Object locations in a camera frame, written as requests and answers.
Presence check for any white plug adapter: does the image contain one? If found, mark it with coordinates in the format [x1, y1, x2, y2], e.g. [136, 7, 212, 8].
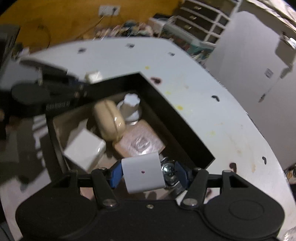
[121, 152, 166, 194]

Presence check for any black storage box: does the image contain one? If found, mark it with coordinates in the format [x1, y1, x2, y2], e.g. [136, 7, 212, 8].
[46, 73, 215, 175]

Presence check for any white cube charger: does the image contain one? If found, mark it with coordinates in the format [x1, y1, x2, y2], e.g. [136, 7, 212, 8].
[63, 128, 106, 172]

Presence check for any wooden square coaster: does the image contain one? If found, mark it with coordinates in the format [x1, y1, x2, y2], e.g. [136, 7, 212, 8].
[113, 120, 166, 158]

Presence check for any gold oval case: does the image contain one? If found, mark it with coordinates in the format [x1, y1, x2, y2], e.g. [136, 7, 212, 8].
[93, 99, 126, 142]

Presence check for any white knob suction holder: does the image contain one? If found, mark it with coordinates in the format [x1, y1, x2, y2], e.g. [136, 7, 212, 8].
[117, 93, 142, 126]

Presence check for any pile of plush toys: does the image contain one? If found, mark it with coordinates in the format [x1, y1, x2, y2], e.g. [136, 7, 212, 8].
[94, 20, 154, 39]

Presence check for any teal patterned cabinet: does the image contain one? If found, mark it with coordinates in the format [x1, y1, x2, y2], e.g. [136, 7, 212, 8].
[160, 23, 214, 65]

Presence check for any white drawer cabinet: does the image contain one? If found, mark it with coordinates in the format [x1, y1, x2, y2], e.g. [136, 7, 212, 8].
[174, 0, 241, 47]

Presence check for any white wall socket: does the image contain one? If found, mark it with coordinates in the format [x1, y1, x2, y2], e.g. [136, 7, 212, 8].
[98, 5, 121, 16]

